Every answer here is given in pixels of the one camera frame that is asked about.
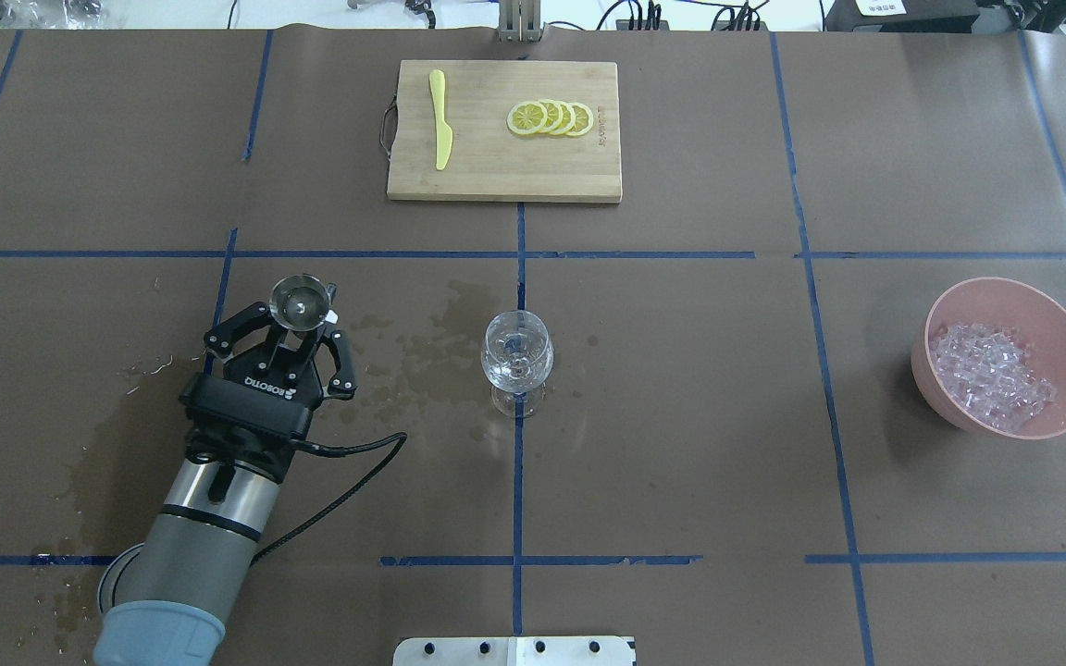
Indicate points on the yellow plastic knife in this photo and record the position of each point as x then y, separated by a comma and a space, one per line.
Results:
437, 86

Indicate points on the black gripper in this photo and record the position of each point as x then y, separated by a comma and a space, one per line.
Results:
279, 377

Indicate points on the clear ice cubes pile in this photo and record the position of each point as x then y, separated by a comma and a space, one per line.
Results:
987, 370

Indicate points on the lemon slice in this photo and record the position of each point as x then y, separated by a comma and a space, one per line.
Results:
527, 118
566, 119
583, 120
553, 118

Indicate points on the pink bowl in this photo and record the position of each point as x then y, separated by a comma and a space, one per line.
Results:
1001, 302

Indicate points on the steel double jigger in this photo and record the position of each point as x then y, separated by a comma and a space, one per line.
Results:
300, 303

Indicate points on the clear wine glass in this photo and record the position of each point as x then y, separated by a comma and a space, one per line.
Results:
517, 356

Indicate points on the bamboo cutting board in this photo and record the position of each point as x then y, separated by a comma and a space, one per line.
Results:
488, 162

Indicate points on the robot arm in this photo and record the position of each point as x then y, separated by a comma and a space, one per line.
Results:
167, 600

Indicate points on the white camera pole base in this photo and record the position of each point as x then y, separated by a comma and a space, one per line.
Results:
517, 650

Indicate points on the aluminium frame post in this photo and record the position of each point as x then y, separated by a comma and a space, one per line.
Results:
520, 21

